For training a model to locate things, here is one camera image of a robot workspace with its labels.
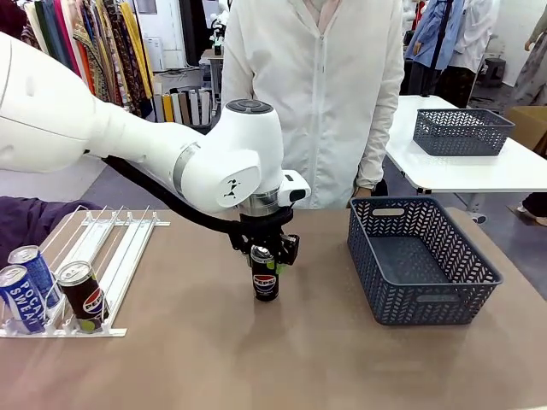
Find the mannequin in blue shirt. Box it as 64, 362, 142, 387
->
403, 0, 455, 97

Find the blue Pocari Sweat can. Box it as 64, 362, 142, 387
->
0, 264, 47, 335
7, 244, 61, 309

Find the white wire can dispenser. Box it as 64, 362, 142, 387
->
0, 204, 171, 340

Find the person in white jacket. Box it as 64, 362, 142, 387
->
221, 0, 406, 210

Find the large grey plastic basket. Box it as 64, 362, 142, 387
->
346, 196, 505, 327

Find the white side table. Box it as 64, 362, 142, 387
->
384, 94, 547, 214

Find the black Pepsi can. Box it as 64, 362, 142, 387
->
56, 260, 111, 334
250, 244, 280, 302

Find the white air purifier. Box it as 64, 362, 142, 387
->
143, 35, 167, 73

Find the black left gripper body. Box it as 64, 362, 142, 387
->
230, 208, 296, 264

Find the person's left forearm white sleeve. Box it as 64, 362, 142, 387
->
356, 97, 405, 190

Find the cardboard box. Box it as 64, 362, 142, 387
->
505, 105, 547, 153

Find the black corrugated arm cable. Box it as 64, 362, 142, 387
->
100, 154, 243, 235

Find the rack of colourful garments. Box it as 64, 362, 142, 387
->
16, 0, 156, 119

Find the small grey plastic basket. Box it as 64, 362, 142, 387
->
412, 108, 516, 157

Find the mannequin in grey patterned dress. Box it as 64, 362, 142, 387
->
510, 0, 547, 107

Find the dark plastic stool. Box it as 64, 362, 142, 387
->
484, 57, 508, 89

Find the black bin of fabric rolls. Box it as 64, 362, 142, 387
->
151, 80, 223, 134

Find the mannequin in white shirt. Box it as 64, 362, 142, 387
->
439, 0, 495, 108

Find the dark purple cloth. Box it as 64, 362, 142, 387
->
0, 196, 103, 268

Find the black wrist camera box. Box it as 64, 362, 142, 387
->
280, 233, 301, 267

